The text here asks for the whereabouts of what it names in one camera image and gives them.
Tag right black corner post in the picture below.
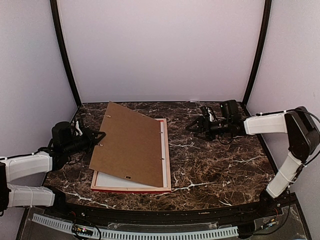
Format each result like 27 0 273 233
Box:
242 0 272 107

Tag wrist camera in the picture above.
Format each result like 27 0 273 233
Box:
51 121 82 146
201 99 241 123

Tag black corner post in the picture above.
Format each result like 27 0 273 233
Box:
242 0 272 107
49 0 82 108

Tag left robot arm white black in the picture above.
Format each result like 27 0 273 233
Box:
0 129 106 218

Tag cat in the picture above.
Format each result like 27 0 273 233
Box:
95 119 169 188

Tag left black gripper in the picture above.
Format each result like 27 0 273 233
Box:
63 127 105 157

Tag red wooden picture frame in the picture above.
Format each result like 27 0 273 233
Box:
90 117 173 193

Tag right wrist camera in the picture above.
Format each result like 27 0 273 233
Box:
201 99 241 123

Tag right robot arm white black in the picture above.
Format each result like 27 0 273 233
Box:
186 100 320 217

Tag brown frame backing board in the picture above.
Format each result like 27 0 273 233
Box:
89 101 164 188

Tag white slotted cable duct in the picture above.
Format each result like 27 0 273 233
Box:
31 213 239 240

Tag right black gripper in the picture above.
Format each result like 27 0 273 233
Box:
186 116 232 142

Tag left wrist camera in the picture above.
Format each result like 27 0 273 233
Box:
51 121 82 146

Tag black front rail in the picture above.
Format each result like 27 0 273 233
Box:
39 193 297 226

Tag left black corner post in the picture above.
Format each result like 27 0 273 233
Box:
49 0 82 108

